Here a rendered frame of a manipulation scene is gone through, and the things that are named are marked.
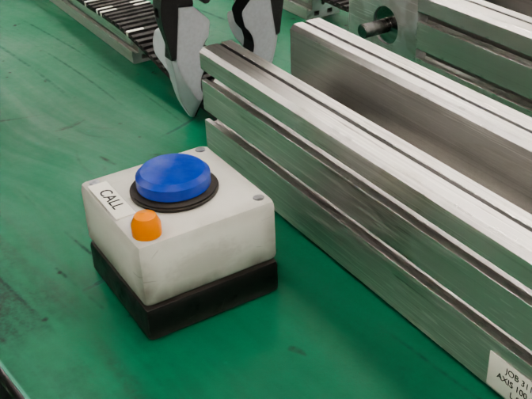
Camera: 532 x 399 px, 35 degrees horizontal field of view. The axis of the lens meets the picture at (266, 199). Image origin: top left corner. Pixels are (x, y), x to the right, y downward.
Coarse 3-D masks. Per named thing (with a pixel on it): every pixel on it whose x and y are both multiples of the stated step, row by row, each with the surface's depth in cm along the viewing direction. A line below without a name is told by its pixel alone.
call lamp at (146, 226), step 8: (136, 216) 41; (144, 216) 41; (152, 216) 41; (136, 224) 41; (144, 224) 41; (152, 224) 41; (160, 224) 42; (136, 232) 41; (144, 232) 41; (152, 232) 41; (160, 232) 42; (144, 240) 41; (152, 240) 42
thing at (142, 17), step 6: (150, 12) 78; (120, 18) 77; (126, 18) 77; (132, 18) 77; (138, 18) 77; (144, 18) 77; (150, 18) 77; (114, 24) 77; (120, 24) 76; (126, 24) 76; (132, 24) 76
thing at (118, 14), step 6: (144, 6) 80; (150, 6) 80; (114, 12) 79; (120, 12) 79; (126, 12) 79; (132, 12) 79; (138, 12) 79; (144, 12) 79; (108, 18) 78; (114, 18) 77
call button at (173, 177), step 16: (160, 160) 46; (176, 160) 46; (192, 160) 46; (144, 176) 44; (160, 176) 44; (176, 176) 44; (192, 176) 44; (208, 176) 45; (144, 192) 44; (160, 192) 43; (176, 192) 43; (192, 192) 44
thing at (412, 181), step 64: (256, 64) 54; (320, 64) 58; (384, 64) 53; (256, 128) 53; (320, 128) 46; (384, 128) 54; (448, 128) 48; (512, 128) 45; (320, 192) 48; (384, 192) 45; (448, 192) 40; (512, 192) 45; (384, 256) 45; (448, 256) 40; (512, 256) 36; (448, 320) 41; (512, 320) 37; (512, 384) 38
